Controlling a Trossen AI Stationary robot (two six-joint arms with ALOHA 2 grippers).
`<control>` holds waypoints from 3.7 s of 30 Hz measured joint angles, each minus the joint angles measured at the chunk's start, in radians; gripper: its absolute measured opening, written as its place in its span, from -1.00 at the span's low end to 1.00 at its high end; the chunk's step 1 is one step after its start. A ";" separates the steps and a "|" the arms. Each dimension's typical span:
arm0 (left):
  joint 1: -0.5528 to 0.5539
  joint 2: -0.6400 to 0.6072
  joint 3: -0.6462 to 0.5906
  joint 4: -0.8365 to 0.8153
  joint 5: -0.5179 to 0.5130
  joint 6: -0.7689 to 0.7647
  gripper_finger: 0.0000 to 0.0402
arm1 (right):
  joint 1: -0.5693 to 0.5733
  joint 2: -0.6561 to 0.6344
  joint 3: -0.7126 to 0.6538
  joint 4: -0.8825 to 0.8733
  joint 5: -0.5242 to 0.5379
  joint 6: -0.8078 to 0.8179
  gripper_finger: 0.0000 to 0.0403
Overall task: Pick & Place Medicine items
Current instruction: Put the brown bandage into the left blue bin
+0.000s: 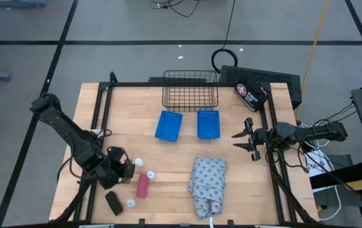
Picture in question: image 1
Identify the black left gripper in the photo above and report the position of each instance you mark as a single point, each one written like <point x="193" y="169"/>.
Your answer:
<point x="120" y="164"/>

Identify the black aluminium table frame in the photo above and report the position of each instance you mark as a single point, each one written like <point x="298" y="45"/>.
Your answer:
<point x="168" y="84"/>

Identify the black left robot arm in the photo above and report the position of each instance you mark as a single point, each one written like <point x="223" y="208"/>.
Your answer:
<point x="69" y="130"/>

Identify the black first aid kit bag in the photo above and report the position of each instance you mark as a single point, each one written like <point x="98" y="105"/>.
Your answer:
<point x="250" y="95"/>

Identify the pink bandage roll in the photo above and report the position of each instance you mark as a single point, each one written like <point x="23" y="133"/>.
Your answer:
<point x="142" y="186"/>

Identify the clear pill bottle with pills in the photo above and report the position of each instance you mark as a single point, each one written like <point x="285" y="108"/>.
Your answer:
<point x="131" y="203"/>

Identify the black perforated computer case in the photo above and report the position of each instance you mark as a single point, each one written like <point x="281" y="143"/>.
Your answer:
<point x="263" y="76"/>

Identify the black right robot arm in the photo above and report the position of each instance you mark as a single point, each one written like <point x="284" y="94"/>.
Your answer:
<point x="294" y="131"/>

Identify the white plastic pill bottle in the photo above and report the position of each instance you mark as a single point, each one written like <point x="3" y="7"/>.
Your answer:
<point x="139" y="162"/>
<point x="151" y="175"/>

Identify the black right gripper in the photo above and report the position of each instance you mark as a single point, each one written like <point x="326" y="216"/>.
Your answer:
<point x="260" y="136"/>

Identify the grey patterned cloth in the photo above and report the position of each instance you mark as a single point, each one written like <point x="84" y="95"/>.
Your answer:
<point x="207" y="187"/>

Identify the blue plastic basket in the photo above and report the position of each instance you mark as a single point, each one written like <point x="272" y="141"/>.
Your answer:
<point x="168" y="126"/>
<point x="208" y="125"/>

